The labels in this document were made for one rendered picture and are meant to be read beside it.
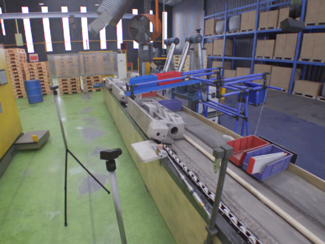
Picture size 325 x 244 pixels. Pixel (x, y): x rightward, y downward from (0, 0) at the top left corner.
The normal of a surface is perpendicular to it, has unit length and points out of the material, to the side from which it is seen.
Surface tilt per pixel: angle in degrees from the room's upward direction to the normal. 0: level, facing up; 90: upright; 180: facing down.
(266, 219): 0
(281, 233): 0
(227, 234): 0
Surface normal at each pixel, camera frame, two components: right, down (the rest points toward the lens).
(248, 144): 0.39, 0.29
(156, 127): 0.36, -0.56
